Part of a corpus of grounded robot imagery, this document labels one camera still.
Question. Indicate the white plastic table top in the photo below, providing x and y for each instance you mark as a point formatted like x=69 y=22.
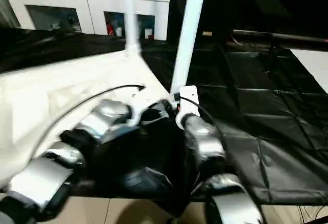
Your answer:
x=61 y=96

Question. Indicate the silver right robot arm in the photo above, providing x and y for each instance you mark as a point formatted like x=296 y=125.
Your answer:
x=210 y=157

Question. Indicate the black mat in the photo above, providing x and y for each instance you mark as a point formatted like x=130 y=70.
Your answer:
x=266 y=111

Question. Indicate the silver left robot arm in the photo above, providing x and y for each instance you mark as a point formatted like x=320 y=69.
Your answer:
x=82 y=142

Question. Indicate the white board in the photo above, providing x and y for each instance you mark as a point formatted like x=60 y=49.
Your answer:
x=313 y=67

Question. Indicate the white glass-door cabinet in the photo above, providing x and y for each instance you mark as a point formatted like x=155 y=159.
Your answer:
x=87 y=1

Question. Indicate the black metal rail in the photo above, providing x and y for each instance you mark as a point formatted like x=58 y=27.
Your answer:
x=282 y=37

